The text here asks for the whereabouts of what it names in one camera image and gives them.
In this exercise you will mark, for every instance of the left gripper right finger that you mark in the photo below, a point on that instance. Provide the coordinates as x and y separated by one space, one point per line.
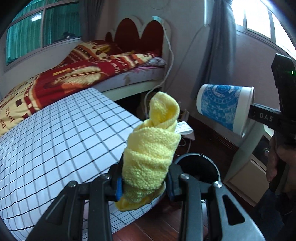
227 220

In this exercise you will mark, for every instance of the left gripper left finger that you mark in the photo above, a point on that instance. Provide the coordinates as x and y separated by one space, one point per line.
82 207

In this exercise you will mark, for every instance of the white blue paper cup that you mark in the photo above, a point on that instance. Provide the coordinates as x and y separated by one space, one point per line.
227 105

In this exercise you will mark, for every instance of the yellow fuzzy cloth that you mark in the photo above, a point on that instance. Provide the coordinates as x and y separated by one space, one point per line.
149 152

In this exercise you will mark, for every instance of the black trash bin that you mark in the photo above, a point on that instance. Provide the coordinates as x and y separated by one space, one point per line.
199 166

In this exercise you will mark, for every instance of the person right hand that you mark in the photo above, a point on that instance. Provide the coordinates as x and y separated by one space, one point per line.
288 156

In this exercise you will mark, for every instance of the beige cabinet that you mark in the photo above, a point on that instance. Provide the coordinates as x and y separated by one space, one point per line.
246 175

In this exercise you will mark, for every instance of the grey right curtain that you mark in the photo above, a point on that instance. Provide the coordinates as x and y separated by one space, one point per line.
219 58

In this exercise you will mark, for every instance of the white grid tablecloth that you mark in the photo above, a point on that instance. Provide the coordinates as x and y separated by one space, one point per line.
76 138

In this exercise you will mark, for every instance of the white wifi router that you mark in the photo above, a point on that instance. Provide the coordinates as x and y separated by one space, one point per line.
183 128

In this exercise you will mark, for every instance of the red yellow quilt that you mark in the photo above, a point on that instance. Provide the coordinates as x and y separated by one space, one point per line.
50 86

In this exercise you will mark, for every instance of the bed with red headboard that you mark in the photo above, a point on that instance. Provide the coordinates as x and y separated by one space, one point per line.
135 37

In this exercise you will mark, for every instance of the red yellow pillow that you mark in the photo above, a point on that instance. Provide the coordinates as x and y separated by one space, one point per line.
91 49

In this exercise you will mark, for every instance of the window with green curtain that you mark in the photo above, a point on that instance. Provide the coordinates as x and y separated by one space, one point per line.
40 24

